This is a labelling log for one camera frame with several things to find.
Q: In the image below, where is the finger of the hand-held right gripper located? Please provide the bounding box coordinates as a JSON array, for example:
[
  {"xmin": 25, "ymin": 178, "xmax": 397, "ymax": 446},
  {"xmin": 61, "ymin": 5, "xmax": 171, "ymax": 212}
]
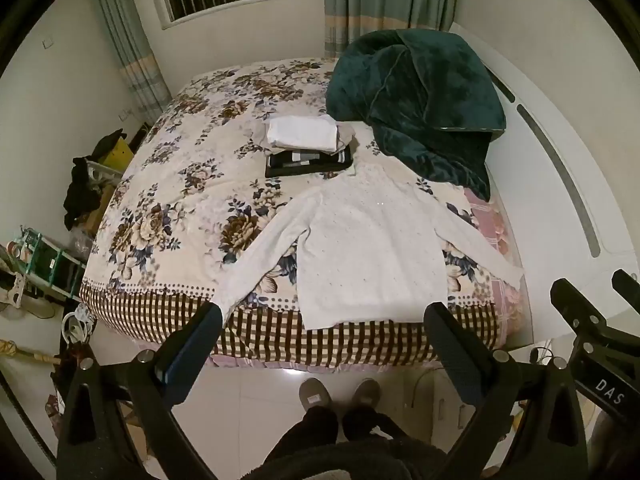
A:
[
  {"xmin": 612, "ymin": 268, "xmax": 640, "ymax": 312},
  {"xmin": 550, "ymin": 278, "xmax": 622, "ymax": 358}
]

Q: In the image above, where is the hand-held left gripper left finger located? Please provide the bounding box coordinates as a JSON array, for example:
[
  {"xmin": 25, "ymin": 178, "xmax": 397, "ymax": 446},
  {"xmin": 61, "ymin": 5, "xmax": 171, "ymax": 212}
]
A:
[{"xmin": 55, "ymin": 301, "xmax": 224, "ymax": 480}]

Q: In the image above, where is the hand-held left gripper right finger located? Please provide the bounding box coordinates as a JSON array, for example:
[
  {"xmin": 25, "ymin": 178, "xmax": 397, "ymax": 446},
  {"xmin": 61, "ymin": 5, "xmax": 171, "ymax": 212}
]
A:
[{"xmin": 422, "ymin": 301, "xmax": 591, "ymax": 480}]

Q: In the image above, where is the white knit sweater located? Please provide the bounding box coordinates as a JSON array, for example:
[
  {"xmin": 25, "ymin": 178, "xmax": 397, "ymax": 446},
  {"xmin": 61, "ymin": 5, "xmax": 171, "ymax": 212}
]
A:
[{"xmin": 212, "ymin": 162, "xmax": 525, "ymax": 331}]

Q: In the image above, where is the person's right shoe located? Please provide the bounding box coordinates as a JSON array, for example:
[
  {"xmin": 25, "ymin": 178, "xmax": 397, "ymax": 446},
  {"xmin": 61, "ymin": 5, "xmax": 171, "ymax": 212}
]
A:
[{"xmin": 350, "ymin": 377, "xmax": 383, "ymax": 411}]

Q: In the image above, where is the person's shoe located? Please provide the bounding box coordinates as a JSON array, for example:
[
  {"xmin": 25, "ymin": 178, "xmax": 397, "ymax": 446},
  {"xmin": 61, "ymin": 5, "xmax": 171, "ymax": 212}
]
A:
[
  {"xmin": 298, "ymin": 377, "xmax": 333, "ymax": 413},
  {"xmin": 350, "ymin": 377, "xmax": 383, "ymax": 411}
]

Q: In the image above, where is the person's right leg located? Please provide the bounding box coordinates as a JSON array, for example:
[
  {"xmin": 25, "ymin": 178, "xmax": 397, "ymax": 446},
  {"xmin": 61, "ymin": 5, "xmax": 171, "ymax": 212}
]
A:
[{"xmin": 340, "ymin": 402, "xmax": 416, "ymax": 446}]

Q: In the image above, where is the person's leg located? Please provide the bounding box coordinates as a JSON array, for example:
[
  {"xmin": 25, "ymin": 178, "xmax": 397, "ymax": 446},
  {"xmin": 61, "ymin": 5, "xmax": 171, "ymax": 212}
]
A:
[
  {"xmin": 340, "ymin": 402, "xmax": 416, "ymax": 446},
  {"xmin": 260, "ymin": 405, "xmax": 341, "ymax": 466}
]

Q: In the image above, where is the pink checked sheet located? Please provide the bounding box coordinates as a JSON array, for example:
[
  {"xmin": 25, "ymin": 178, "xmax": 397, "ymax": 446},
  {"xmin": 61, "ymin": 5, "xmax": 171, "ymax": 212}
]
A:
[{"xmin": 462, "ymin": 187, "xmax": 526, "ymax": 346}]

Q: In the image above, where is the person's left shoe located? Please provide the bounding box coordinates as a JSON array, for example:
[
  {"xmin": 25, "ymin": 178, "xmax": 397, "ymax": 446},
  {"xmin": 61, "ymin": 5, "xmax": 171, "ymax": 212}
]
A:
[{"xmin": 298, "ymin": 377, "xmax": 333, "ymax": 413}]

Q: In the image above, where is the white headboard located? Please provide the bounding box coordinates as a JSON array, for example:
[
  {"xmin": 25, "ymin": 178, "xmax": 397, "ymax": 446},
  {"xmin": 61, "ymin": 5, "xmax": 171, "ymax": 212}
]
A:
[{"xmin": 447, "ymin": 20, "xmax": 640, "ymax": 351}]

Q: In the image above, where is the person's left leg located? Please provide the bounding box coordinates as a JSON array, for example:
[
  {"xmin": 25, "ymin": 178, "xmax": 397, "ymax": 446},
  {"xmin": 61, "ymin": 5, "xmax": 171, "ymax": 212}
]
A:
[{"xmin": 260, "ymin": 405, "xmax": 341, "ymax": 466}]

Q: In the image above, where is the bamboo stick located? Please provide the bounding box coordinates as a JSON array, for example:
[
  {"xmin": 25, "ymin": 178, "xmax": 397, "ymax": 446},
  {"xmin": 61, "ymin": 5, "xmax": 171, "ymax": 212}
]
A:
[{"xmin": 0, "ymin": 339, "xmax": 61, "ymax": 366}]

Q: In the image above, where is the green shelf rack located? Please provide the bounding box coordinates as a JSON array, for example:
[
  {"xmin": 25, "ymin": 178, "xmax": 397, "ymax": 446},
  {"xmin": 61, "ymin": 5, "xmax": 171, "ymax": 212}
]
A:
[{"xmin": 17, "ymin": 225, "xmax": 86, "ymax": 301}]

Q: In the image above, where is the bed with floral sheet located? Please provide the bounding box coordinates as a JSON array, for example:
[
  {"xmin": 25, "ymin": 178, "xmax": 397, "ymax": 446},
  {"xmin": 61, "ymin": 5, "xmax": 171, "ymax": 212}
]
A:
[{"xmin": 80, "ymin": 57, "xmax": 526, "ymax": 368}]

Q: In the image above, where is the black hanging garment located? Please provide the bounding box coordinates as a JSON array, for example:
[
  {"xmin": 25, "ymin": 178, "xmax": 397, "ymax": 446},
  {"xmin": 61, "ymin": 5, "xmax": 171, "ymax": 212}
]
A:
[{"xmin": 62, "ymin": 156, "xmax": 103, "ymax": 231}]

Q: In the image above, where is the white plastic rack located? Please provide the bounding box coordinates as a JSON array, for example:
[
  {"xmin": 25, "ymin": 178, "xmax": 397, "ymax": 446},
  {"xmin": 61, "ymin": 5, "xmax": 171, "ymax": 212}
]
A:
[{"xmin": 85, "ymin": 157, "xmax": 123, "ymax": 182}]

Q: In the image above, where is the yellow box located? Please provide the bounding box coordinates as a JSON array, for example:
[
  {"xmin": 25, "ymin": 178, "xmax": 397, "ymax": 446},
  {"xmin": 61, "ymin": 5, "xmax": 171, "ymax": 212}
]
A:
[{"xmin": 102, "ymin": 140, "xmax": 136, "ymax": 173}]

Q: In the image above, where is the black striped folded garment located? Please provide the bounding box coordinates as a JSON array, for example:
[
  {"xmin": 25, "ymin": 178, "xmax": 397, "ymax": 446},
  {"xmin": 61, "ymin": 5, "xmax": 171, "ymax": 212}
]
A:
[{"xmin": 265, "ymin": 147, "xmax": 355, "ymax": 178}]

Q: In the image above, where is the white folded cloth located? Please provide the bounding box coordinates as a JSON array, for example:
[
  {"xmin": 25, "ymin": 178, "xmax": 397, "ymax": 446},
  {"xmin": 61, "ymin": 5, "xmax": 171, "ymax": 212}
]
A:
[{"xmin": 266, "ymin": 114, "xmax": 337, "ymax": 152}]

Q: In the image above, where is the beige folded garment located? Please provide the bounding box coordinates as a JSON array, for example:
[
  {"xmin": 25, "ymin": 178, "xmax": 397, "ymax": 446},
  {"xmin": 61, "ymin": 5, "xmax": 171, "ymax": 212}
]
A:
[{"xmin": 252, "ymin": 122, "xmax": 357, "ymax": 156}]

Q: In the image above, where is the dark green plush blanket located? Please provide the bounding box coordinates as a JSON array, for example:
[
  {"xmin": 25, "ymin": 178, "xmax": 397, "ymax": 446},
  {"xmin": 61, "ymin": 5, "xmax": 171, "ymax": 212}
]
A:
[{"xmin": 325, "ymin": 29, "xmax": 507, "ymax": 201}]

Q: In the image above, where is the narrow blue-grey curtain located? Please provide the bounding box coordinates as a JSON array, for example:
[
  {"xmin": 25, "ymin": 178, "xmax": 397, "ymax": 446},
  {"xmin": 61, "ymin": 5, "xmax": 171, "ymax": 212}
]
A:
[{"xmin": 92, "ymin": 0, "xmax": 173, "ymax": 126}]

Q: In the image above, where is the wide blue-grey curtain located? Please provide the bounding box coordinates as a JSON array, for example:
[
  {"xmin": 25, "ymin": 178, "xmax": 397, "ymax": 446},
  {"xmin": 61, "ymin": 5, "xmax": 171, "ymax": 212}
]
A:
[{"xmin": 322, "ymin": 0, "xmax": 463, "ymax": 58}]

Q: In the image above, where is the white coiled cable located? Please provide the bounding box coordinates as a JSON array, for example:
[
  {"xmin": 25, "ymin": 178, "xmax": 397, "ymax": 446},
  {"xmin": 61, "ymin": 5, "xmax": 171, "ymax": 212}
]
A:
[{"xmin": 61, "ymin": 310, "xmax": 96, "ymax": 343}]

